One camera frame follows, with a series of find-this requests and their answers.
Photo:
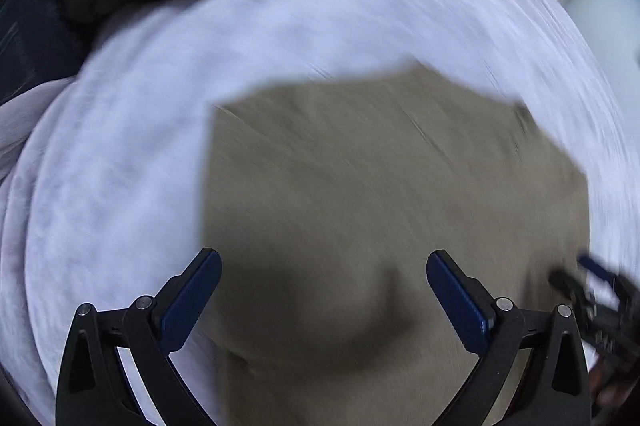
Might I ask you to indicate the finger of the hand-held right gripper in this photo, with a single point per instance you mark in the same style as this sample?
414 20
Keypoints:
567 282
597 269

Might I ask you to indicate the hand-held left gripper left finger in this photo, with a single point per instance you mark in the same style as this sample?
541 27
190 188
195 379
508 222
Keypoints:
192 296

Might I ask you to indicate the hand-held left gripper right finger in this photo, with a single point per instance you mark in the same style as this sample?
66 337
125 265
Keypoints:
457 301

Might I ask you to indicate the olive knit sweater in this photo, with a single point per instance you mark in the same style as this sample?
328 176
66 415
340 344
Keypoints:
380 186

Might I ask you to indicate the white fleece blanket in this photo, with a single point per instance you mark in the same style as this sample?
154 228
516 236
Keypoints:
325 6

